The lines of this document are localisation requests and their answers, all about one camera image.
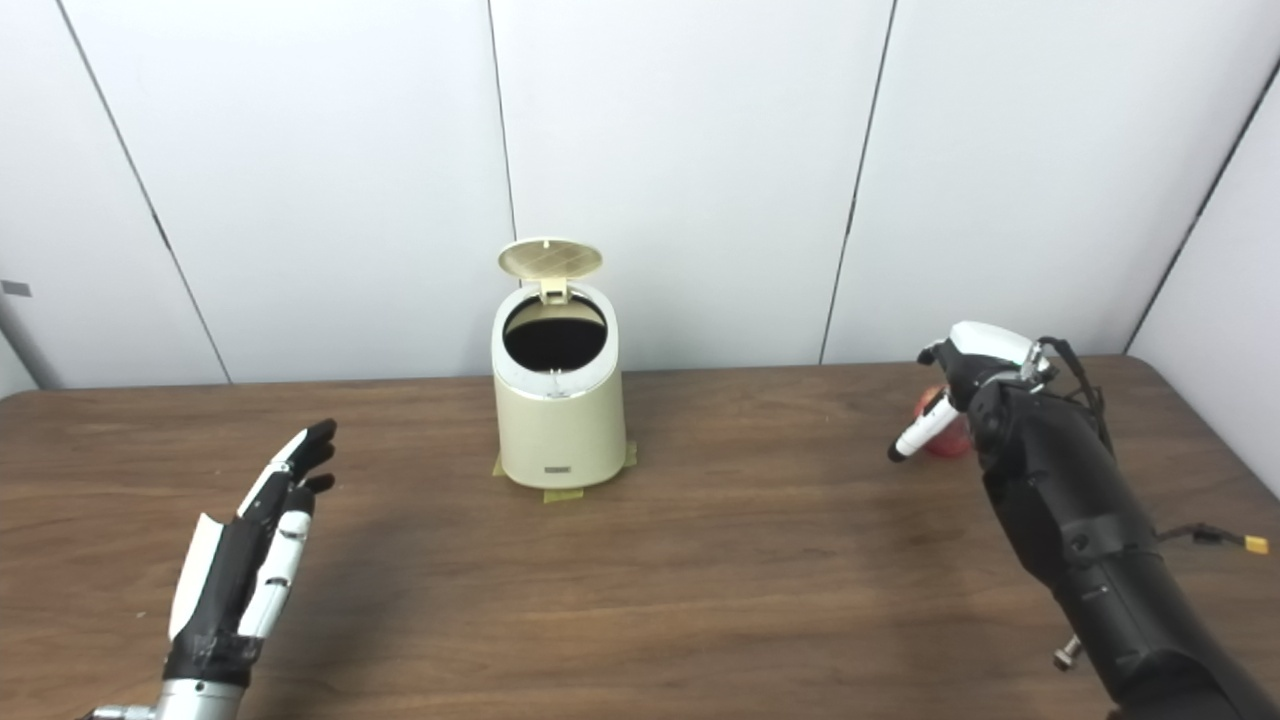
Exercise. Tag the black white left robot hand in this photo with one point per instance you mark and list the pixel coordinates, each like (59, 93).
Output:
(225, 590)

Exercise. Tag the red apple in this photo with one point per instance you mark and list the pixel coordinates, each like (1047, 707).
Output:
(952, 437)

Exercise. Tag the cream-colored bin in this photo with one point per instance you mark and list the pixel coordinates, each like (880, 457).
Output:
(560, 430)

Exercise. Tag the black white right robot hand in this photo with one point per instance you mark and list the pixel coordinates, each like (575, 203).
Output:
(980, 350)

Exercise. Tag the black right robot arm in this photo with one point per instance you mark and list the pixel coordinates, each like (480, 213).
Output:
(1080, 530)

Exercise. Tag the cream round bin lid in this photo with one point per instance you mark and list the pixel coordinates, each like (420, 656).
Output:
(550, 258)

